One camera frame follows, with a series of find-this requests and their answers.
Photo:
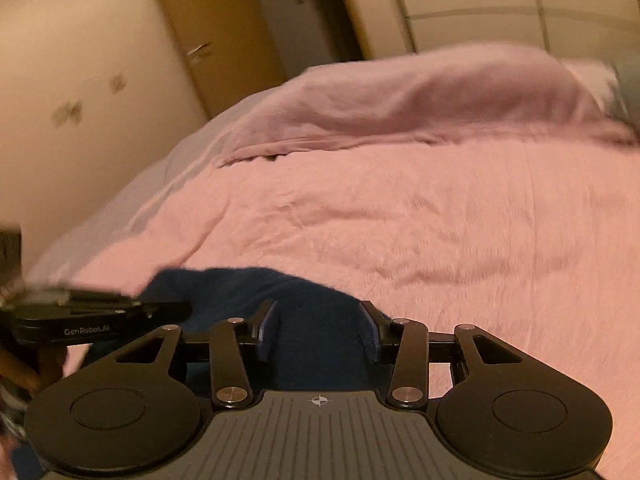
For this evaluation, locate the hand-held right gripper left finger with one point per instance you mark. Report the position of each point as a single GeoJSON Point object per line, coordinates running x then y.
{"type": "Point", "coordinates": [265, 332]}

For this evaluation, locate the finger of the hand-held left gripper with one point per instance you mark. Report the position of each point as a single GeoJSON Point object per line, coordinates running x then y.
{"type": "Point", "coordinates": [165, 312]}

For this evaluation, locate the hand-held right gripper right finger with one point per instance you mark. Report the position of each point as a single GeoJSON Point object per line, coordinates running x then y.
{"type": "Point", "coordinates": [370, 337]}

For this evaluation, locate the dark blue knit sweater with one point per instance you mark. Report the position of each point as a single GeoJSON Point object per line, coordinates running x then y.
{"type": "Point", "coordinates": [310, 320]}

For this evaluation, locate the person's left hand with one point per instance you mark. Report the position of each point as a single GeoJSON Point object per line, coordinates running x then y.
{"type": "Point", "coordinates": [52, 365]}

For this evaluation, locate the pink and lavender bed blanket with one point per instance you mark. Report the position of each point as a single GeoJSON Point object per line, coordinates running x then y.
{"type": "Point", "coordinates": [425, 220]}

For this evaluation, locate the large pink pillow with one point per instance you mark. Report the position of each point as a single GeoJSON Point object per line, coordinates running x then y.
{"type": "Point", "coordinates": [425, 95]}

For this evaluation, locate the wooden door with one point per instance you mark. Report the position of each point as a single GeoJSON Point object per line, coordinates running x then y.
{"type": "Point", "coordinates": [220, 20]}

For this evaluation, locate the grey square pillow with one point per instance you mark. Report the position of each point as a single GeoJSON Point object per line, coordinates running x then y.
{"type": "Point", "coordinates": [629, 90]}

